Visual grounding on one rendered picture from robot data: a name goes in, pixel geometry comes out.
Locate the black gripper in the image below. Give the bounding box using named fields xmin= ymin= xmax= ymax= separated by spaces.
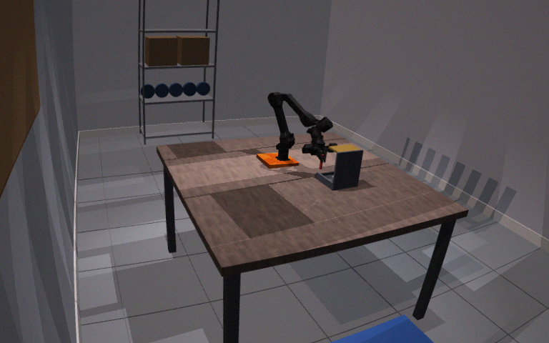
xmin=302 ymin=134 xmax=337 ymax=163

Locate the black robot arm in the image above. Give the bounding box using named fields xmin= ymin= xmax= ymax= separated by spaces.
xmin=267 ymin=92 xmax=333 ymax=161

